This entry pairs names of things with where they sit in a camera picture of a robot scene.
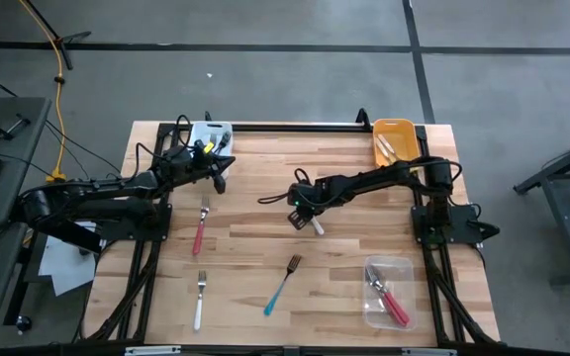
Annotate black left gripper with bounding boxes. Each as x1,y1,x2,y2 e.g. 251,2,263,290
158,142,238,195

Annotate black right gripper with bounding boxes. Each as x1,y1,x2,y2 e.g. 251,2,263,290
287,180,331,231

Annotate white plastic bin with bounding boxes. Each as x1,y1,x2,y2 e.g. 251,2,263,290
185,121,235,180

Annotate clear plastic container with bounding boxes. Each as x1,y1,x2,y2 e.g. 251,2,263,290
362,255,419,331

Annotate orange plastic bin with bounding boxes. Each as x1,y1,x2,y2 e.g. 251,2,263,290
372,118,422,169

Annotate white paper sheets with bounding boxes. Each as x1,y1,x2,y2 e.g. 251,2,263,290
37,221,103,298

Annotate black tripod stand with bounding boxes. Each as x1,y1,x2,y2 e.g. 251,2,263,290
17,0,92,71

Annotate dark metal side table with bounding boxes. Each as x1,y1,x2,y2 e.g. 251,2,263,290
512,128,570,288

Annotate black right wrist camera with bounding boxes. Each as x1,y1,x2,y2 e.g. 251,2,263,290
288,181,312,200

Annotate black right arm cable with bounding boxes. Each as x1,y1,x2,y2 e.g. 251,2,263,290
256,166,316,207

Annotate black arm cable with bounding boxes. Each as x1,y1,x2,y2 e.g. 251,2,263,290
256,166,316,207
134,113,195,169

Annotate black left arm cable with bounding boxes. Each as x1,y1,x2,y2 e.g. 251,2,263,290
134,113,195,169

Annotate black metal table frame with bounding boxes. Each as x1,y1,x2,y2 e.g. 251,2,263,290
74,107,502,347

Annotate black floor cables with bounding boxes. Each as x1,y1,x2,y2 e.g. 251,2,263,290
0,66,123,207

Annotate yellow extension cable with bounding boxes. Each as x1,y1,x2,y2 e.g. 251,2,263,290
17,0,68,189

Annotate grey metal bracket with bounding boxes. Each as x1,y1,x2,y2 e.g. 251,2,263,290
124,345,182,356
401,347,458,356

